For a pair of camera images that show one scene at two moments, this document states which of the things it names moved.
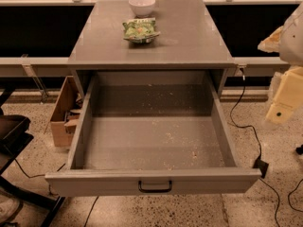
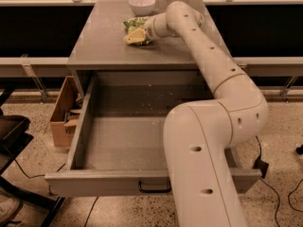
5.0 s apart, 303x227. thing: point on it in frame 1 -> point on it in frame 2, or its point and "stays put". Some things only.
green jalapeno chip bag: [140, 30] stays put
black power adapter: [262, 165] stays put
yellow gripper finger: [271, 44] -> [136, 36]
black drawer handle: [163, 190] stays put
